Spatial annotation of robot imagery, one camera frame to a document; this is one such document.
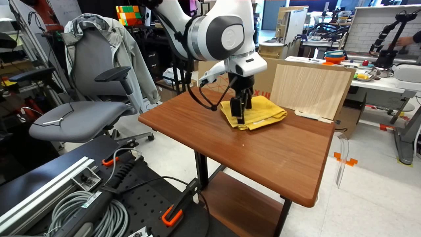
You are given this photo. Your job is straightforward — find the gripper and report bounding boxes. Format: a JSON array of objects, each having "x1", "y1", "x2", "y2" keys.
[{"x1": 228, "y1": 73, "x2": 256, "y2": 125}]

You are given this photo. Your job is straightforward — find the yellow towel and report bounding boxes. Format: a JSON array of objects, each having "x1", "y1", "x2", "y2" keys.
[{"x1": 220, "y1": 95, "x2": 288, "y2": 131}]

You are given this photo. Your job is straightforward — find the white plastic strip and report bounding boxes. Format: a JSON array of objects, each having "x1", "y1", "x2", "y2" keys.
[{"x1": 294, "y1": 109, "x2": 334, "y2": 124}]

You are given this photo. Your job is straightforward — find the light wooden board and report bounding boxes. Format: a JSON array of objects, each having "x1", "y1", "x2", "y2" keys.
[{"x1": 269, "y1": 64, "x2": 353, "y2": 121}]

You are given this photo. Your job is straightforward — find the wooden cabinet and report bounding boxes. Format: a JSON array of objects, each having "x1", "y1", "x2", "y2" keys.
[{"x1": 258, "y1": 6, "x2": 309, "y2": 60}]

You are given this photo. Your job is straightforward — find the black shelf rack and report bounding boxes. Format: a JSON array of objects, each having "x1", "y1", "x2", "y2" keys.
[{"x1": 124, "y1": 22, "x2": 198, "y2": 96}]

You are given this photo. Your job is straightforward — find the stack of coloured bowls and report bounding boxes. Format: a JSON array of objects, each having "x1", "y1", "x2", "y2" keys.
[{"x1": 324, "y1": 50, "x2": 347, "y2": 65}]

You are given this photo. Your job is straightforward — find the cardboard box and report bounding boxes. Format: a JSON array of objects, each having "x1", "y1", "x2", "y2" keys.
[{"x1": 197, "y1": 57, "x2": 358, "y2": 139}]

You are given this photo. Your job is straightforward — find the clear acrylic piece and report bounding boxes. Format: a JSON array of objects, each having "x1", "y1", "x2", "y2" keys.
[{"x1": 334, "y1": 132, "x2": 350, "y2": 189}]

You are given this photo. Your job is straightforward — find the orange and black clamp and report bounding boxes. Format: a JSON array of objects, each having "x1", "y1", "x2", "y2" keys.
[
  {"x1": 102, "y1": 138, "x2": 139, "y2": 167},
  {"x1": 161, "y1": 179, "x2": 201, "y2": 228}
]

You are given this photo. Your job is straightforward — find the grey jacket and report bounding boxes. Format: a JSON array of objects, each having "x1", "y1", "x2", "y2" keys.
[{"x1": 62, "y1": 13, "x2": 161, "y2": 113}]

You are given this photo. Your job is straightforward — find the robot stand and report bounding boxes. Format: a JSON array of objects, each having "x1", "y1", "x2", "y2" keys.
[{"x1": 0, "y1": 134, "x2": 238, "y2": 237}]

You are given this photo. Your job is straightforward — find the white brick panel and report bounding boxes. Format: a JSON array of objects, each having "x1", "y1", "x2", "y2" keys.
[{"x1": 343, "y1": 5, "x2": 421, "y2": 62}]

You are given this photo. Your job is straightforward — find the colourful puzzle cube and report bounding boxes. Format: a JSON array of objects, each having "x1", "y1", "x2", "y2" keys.
[{"x1": 115, "y1": 5, "x2": 143, "y2": 26}]

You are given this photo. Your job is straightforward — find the white table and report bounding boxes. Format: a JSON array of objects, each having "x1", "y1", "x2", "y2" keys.
[{"x1": 285, "y1": 55, "x2": 421, "y2": 165}]

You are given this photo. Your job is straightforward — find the grey office chair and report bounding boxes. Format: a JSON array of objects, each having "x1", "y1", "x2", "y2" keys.
[{"x1": 8, "y1": 26, "x2": 155, "y2": 144}]

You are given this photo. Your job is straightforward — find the person's hand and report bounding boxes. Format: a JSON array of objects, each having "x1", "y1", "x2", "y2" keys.
[{"x1": 396, "y1": 36, "x2": 416, "y2": 47}]

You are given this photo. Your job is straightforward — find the coil of grey cable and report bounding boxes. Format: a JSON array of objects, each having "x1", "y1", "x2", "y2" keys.
[{"x1": 45, "y1": 191, "x2": 130, "y2": 237}]

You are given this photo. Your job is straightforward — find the thick black cable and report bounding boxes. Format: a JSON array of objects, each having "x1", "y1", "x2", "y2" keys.
[{"x1": 49, "y1": 159, "x2": 137, "y2": 237}]

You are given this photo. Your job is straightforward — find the aluminium rail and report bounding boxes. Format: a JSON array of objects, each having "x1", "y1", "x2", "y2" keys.
[{"x1": 0, "y1": 156, "x2": 102, "y2": 236}]

